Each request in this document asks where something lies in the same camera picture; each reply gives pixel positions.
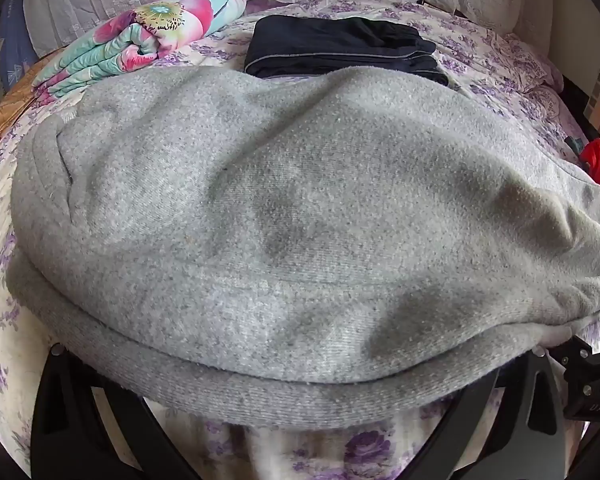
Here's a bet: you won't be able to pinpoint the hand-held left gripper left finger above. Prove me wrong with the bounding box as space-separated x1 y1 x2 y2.
30 342 204 480

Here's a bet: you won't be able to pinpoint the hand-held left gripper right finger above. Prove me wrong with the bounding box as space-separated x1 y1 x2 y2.
420 350 567 480

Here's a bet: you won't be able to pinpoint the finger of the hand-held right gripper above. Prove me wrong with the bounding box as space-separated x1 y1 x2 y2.
555 336 600 421

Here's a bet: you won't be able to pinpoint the grey knitted sweater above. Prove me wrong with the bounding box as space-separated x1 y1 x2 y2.
5 66 600 431

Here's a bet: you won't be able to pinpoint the folded dark pants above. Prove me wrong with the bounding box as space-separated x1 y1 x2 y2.
243 16 450 87

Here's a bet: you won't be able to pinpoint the brown pillow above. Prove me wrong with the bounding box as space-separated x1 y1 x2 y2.
0 57 56 166

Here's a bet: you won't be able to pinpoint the folded floral quilt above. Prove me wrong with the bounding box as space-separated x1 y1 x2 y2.
32 0 247 106

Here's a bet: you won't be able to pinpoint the blue hanging cloth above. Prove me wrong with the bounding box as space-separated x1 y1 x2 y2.
0 0 38 68

